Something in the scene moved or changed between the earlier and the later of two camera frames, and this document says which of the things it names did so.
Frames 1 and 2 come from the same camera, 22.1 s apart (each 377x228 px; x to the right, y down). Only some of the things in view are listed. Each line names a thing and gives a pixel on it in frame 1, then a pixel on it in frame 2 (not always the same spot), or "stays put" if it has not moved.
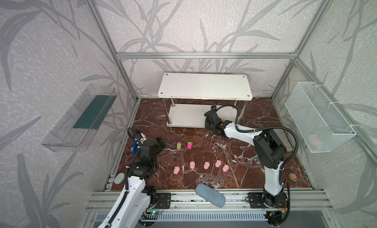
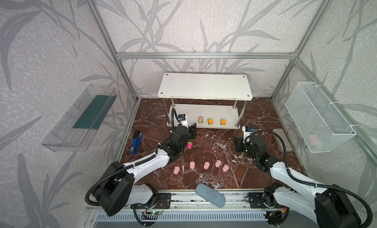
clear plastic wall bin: [74, 130] stays put
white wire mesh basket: [321, 126] stays put
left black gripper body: [159, 142] → [188, 134]
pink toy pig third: [206, 165] stays put
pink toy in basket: [313, 139] stays put
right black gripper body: [210, 119] → [243, 144]
